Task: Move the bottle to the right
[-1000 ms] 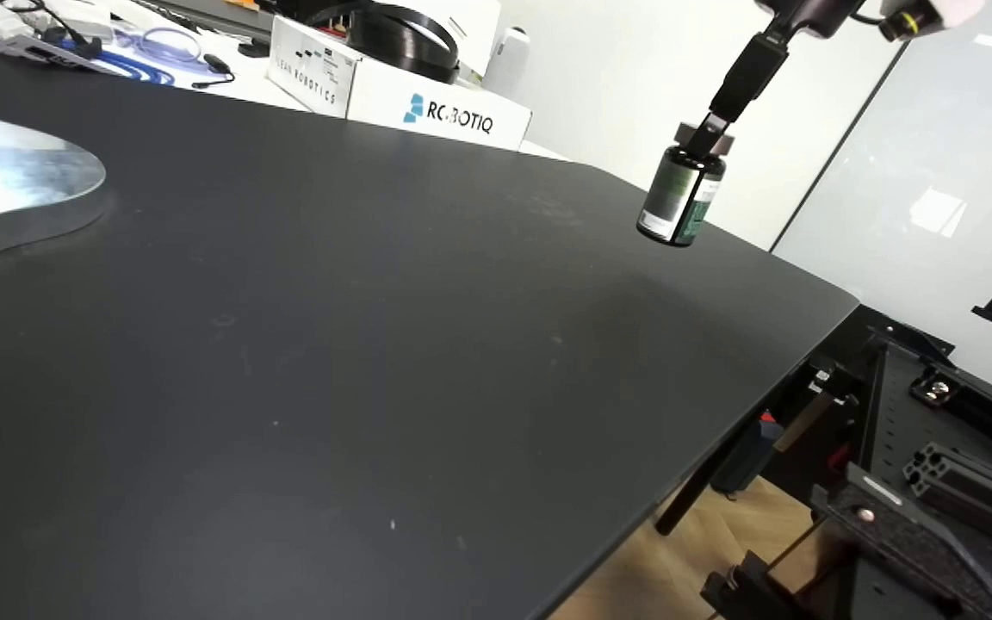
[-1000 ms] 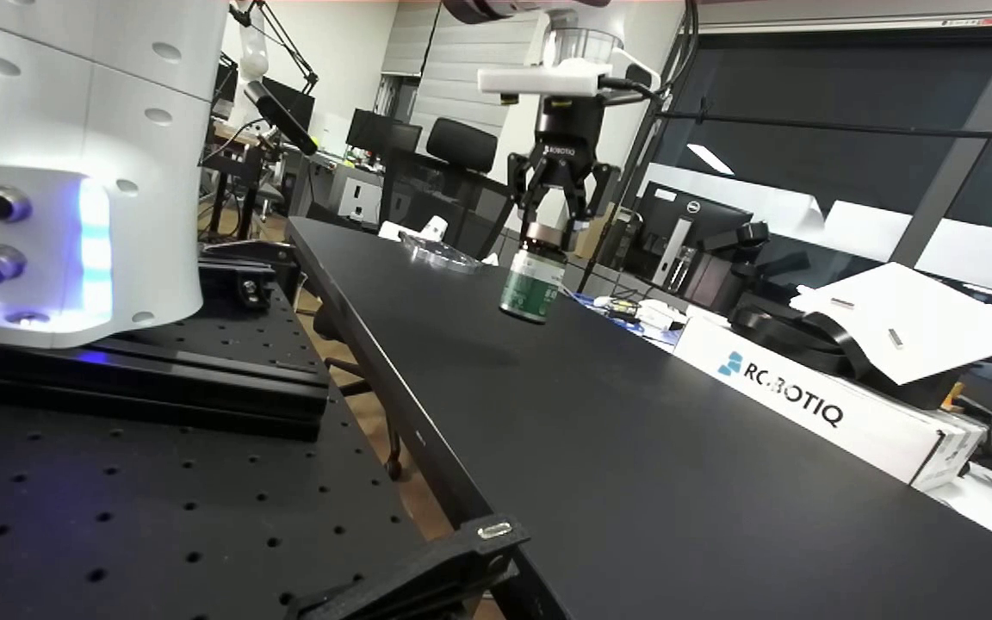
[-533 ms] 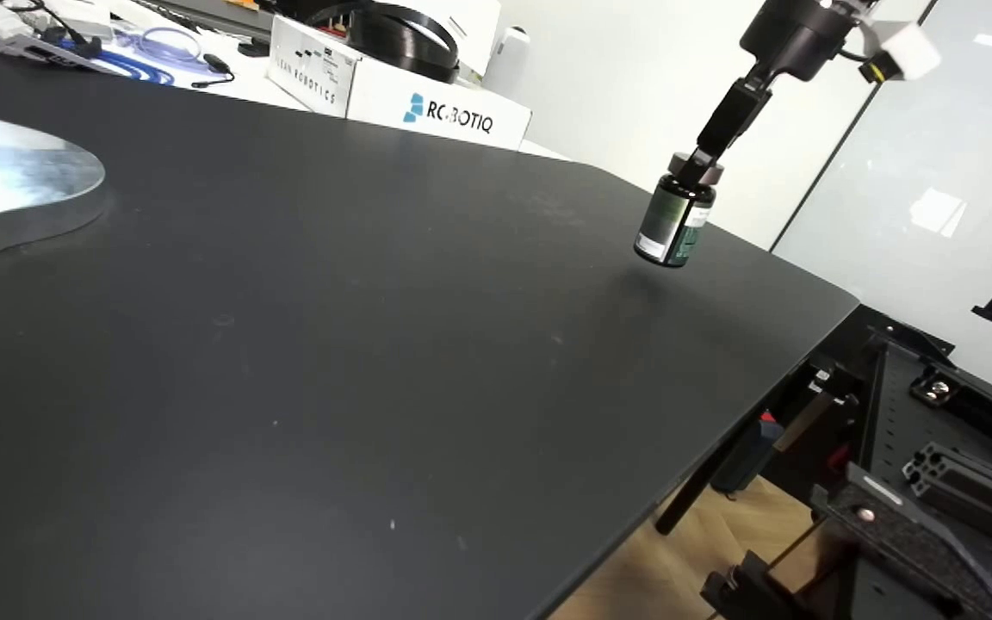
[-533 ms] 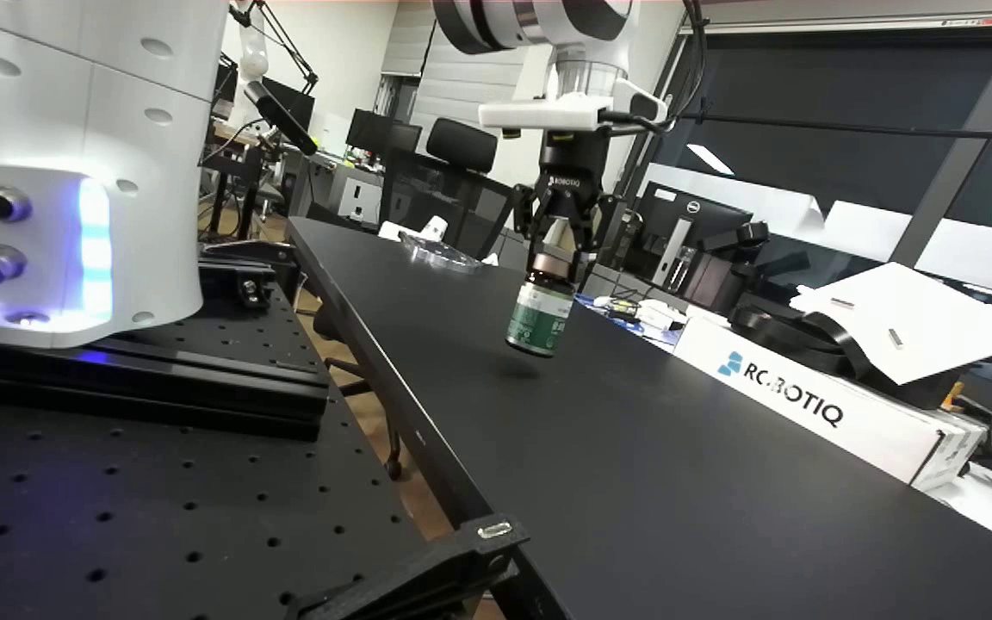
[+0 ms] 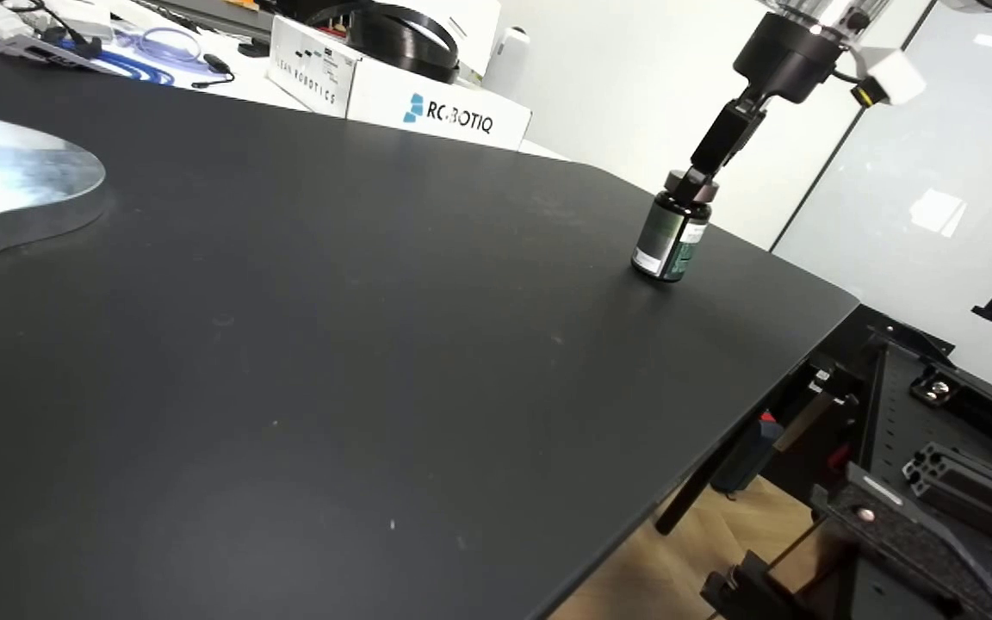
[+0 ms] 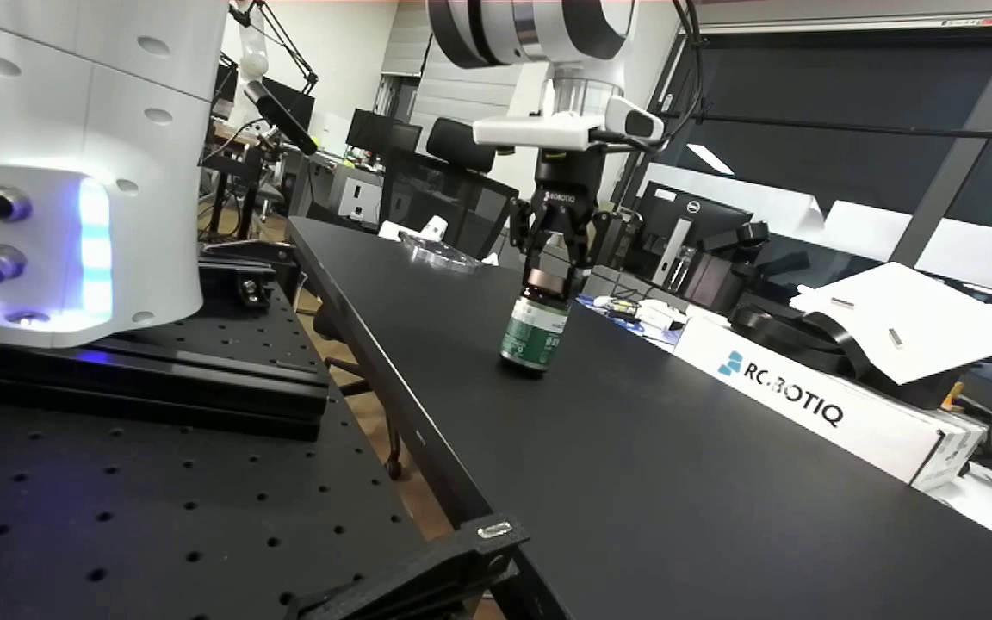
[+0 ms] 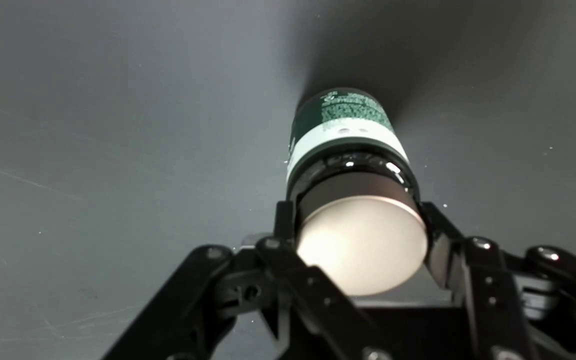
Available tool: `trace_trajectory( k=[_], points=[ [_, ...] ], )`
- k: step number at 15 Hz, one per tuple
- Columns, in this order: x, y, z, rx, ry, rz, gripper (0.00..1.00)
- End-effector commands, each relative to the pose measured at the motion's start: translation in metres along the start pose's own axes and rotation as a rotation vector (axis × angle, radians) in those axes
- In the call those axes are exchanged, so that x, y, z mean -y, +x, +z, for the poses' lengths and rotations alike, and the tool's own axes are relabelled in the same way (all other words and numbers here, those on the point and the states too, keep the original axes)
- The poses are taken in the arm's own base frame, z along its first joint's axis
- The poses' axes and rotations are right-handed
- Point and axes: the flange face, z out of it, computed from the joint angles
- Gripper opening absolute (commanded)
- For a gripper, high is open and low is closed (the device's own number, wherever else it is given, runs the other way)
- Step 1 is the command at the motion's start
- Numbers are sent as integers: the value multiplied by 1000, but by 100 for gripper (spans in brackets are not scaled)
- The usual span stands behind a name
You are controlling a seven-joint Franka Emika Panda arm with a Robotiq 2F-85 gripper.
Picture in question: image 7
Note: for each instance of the green label bottle beige cap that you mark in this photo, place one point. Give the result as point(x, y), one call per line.
point(358, 233)

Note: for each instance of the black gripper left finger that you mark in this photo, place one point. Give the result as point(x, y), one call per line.
point(284, 223)

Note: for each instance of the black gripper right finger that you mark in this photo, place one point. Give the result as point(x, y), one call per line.
point(445, 257)

